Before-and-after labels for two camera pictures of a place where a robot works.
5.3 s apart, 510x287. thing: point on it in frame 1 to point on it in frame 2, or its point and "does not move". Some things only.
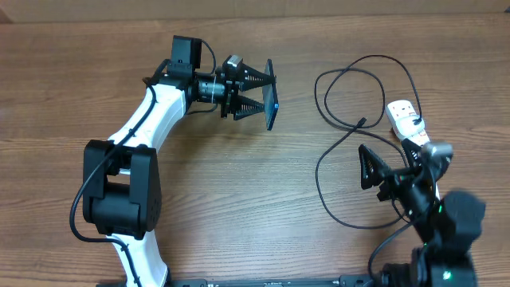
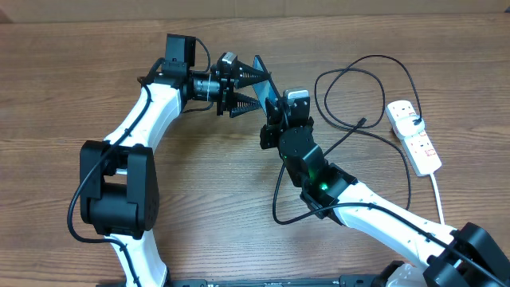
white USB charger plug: (409, 125) does not move
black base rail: (266, 281) does not move
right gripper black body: (412, 198) to (268, 137)
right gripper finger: (373, 169) to (274, 112)
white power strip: (397, 108) does not move
